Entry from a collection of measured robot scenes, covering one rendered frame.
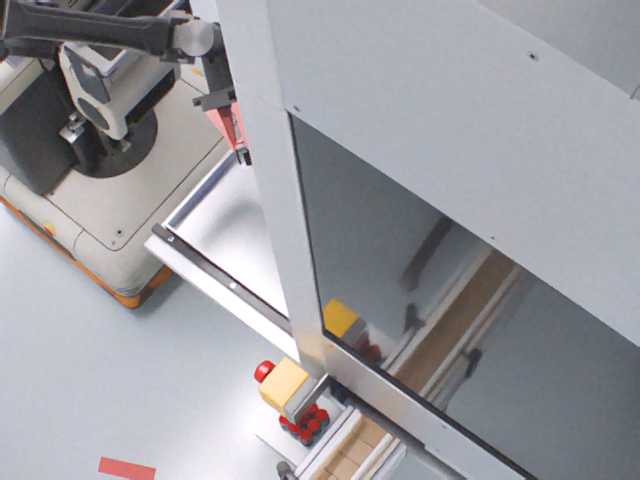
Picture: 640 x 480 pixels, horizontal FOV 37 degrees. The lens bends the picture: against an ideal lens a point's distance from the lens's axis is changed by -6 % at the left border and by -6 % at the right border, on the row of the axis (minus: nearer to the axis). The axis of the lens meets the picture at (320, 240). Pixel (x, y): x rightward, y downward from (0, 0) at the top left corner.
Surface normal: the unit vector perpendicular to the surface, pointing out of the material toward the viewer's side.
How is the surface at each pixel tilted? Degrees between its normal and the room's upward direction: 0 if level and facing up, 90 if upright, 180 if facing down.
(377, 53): 90
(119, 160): 0
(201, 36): 32
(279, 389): 0
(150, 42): 63
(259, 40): 90
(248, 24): 90
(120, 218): 0
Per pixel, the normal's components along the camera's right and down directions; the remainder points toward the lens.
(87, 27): 0.76, 0.18
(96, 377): -0.06, -0.42
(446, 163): -0.62, 0.72
